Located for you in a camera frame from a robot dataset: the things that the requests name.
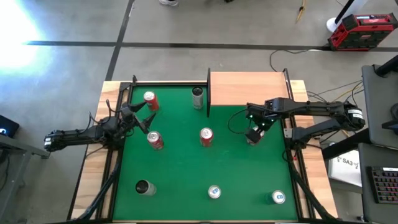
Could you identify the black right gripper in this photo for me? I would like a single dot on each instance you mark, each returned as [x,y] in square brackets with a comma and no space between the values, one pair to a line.
[262,115]

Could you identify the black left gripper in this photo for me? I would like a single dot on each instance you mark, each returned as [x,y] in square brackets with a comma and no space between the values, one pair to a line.
[129,119]

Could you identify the red Fanta can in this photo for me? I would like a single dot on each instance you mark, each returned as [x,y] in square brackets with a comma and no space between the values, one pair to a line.
[206,137]
[151,101]

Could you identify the white slim can black top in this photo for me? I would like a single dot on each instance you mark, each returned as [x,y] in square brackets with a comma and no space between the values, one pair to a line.
[197,98]
[145,187]

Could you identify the blue Red Bull can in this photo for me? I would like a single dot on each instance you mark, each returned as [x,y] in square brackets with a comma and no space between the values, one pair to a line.
[277,197]

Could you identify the Red Bull Sugarfree can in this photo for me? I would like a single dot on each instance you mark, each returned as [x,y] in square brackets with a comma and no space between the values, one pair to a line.
[214,192]

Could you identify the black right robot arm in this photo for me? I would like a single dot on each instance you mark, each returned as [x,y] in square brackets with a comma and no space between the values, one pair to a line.
[311,107]

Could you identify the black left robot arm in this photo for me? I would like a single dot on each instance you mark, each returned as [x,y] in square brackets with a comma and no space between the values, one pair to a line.
[74,137]

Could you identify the wooden shelf board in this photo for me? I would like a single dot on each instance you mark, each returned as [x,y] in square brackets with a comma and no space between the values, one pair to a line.
[236,88]

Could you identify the raised wooden shelf platform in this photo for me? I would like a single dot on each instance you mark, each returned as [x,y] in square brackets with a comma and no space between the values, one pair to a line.
[208,93]

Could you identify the green table mat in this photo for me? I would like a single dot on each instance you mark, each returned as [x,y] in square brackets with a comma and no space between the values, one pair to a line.
[186,174]

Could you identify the white SA3 label sheet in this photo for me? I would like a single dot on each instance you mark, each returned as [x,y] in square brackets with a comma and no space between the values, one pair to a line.
[345,169]

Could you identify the person's shoe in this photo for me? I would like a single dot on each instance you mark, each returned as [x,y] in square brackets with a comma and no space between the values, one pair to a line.
[168,2]

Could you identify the gray desk top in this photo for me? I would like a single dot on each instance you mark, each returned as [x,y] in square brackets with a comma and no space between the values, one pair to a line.
[379,105]
[367,202]

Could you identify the yellow tripod leg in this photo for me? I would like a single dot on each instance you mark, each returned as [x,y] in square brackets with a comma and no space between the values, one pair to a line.
[300,12]

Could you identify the black box blue light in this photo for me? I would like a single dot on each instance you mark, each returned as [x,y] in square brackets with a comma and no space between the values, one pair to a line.
[7,126]

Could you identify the white floor stand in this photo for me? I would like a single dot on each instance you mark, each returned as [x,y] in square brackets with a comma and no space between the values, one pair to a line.
[333,25]

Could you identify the black desk accessory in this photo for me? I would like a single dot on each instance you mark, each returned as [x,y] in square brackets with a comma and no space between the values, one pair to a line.
[392,124]

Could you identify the black backlit keyboard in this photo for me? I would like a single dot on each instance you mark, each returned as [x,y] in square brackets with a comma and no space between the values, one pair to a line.
[385,185]

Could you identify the red toolbox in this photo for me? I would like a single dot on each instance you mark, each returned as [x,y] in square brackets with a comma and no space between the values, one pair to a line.
[360,34]

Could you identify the black aluminium table frame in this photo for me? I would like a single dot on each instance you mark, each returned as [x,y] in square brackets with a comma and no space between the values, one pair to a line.
[168,83]

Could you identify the gray metal cart frame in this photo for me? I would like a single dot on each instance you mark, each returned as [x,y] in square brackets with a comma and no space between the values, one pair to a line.
[18,146]

